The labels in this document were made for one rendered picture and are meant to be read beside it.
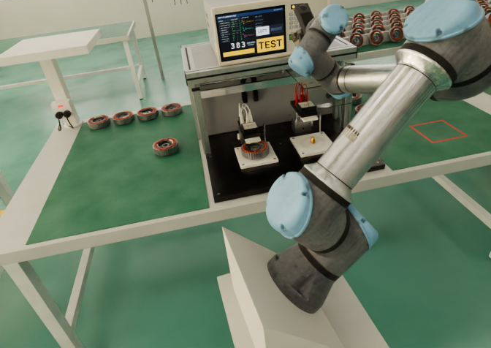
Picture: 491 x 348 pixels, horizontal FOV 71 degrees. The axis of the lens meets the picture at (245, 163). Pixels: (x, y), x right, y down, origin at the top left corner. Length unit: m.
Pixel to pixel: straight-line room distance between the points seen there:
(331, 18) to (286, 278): 0.66
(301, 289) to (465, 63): 0.53
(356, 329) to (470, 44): 0.63
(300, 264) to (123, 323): 1.32
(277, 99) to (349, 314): 0.99
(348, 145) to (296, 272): 0.29
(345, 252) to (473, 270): 1.45
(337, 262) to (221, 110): 0.98
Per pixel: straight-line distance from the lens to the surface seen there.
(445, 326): 1.90
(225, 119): 1.59
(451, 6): 0.73
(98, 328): 2.00
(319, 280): 0.79
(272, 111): 1.62
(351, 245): 0.75
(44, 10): 8.01
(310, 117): 1.44
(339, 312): 0.93
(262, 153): 1.35
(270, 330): 0.66
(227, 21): 1.34
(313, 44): 1.00
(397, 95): 0.68
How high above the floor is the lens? 1.52
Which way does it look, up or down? 33 degrees down
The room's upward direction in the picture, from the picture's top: 7 degrees counter-clockwise
